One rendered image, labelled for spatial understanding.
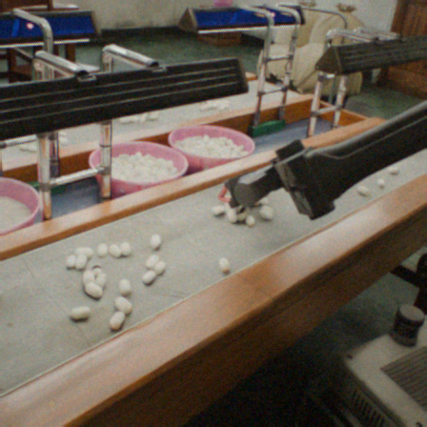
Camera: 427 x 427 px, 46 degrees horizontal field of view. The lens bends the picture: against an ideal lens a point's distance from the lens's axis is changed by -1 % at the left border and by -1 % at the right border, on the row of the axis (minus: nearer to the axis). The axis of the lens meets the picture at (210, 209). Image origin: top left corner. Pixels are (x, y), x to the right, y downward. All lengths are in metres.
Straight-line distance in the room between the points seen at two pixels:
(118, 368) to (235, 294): 0.27
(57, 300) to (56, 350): 0.12
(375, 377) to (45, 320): 0.76
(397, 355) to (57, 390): 0.87
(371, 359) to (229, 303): 0.52
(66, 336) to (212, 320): 0.24
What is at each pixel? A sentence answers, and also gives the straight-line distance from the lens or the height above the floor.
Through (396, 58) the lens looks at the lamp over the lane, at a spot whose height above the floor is 1.06.
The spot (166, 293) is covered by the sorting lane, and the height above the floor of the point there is 0.74.
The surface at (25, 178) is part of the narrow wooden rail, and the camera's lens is 1.39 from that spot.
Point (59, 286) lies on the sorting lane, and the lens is 0.98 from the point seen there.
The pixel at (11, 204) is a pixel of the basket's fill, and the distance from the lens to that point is 1.26.
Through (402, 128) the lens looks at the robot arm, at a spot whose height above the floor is 1.17.
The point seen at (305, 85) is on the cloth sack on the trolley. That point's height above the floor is 0.33.
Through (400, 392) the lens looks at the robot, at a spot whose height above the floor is 0.48.
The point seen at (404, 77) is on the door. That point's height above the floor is 0.16.
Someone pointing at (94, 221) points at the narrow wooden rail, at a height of 0.76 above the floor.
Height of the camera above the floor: 1.34
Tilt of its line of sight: 29 degrees down
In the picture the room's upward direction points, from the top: 7 degrees clockwise
